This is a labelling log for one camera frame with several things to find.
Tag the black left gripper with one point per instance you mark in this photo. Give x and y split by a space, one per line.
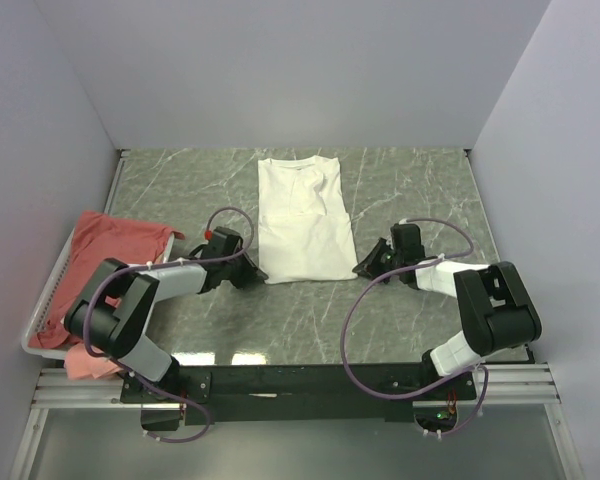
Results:
251 276

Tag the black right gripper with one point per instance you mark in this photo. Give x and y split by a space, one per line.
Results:
369 267

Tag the white t-shirt red print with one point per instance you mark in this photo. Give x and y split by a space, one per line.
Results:
304 229

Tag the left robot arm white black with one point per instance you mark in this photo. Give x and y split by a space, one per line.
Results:
112 311

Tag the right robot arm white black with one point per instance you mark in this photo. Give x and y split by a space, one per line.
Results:
495 309

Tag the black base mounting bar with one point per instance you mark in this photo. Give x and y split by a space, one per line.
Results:
299 392

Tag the red t-shirt in tray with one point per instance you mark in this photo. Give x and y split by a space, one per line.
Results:
96 237

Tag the pink t-shirt in tray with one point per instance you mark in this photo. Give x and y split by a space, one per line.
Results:
80 365

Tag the white plastic tray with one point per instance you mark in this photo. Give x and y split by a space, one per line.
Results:
41 308

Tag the aluminium frame rail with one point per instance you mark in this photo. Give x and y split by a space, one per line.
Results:
496 384

